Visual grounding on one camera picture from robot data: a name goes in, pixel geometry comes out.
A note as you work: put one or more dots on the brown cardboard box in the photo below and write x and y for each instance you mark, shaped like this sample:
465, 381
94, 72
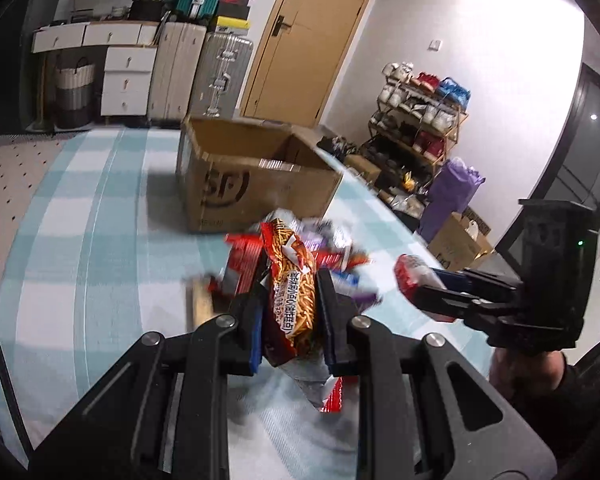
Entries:
260, 195

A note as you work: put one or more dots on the orange noodle snack packet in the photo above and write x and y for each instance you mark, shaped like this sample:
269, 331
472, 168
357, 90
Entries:
292, 285

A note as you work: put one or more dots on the group of shoes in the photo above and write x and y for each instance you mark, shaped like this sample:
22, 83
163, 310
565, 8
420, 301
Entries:
432, 115

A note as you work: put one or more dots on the red white snack packet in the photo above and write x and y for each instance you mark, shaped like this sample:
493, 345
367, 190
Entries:
410, 269

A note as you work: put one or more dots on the dotted floor mat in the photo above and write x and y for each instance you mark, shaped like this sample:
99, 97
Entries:
15, 185

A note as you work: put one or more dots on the white light switch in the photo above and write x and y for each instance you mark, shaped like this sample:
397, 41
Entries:
434, 45

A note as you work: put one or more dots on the woven laundry basket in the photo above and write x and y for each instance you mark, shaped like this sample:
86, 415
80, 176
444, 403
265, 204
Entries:
72, 92

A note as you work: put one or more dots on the red orange snack packet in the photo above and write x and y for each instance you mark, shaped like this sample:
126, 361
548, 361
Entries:
340, 259

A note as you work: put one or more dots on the small red snack packet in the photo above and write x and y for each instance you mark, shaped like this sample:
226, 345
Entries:
331, 396

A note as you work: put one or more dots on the person's right hand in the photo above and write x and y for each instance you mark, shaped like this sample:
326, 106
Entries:
527, 375

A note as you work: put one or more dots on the purple bag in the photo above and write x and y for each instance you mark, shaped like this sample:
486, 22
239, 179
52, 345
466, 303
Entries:
450, 195

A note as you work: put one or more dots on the open cardboard box with bag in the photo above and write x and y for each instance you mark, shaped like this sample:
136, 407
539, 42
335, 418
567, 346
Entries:
455, 247

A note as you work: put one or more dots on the beige suitcase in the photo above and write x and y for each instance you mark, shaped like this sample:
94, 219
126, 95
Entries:
177, 75

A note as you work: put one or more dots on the wooden shoe rack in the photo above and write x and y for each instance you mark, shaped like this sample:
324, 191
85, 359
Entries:
458, 127

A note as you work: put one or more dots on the dark glass door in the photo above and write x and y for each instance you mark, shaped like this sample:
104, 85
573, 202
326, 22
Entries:
580, 135

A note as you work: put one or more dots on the yellow black box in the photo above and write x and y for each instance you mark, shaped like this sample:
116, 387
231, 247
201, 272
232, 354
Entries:
231, 23

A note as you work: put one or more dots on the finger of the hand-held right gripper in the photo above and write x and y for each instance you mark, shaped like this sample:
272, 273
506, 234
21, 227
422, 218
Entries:
440, 304
480, 284

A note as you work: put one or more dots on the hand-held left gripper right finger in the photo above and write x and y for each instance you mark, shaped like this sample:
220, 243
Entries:
331, 352

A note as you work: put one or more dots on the person's right forearm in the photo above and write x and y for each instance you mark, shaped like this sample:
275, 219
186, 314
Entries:
560, 422

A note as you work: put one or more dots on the small cardboard box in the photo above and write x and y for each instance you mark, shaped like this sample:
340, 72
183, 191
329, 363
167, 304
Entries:
362, 167

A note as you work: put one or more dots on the pile of dark shoes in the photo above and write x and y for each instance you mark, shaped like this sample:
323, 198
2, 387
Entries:
337, 146

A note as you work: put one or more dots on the white drawer cabinet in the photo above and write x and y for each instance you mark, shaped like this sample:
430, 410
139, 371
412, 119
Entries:
127, 60

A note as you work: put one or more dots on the silver suitcase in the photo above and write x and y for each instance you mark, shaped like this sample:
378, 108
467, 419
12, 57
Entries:
222, 75

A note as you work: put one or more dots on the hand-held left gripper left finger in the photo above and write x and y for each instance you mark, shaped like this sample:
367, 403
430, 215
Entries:
253, 352

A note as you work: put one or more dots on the wooden door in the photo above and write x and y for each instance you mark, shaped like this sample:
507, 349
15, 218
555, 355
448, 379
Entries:
310, 50

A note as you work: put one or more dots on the teal checked tablecloth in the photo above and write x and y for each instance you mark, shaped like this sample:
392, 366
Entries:
105, 240

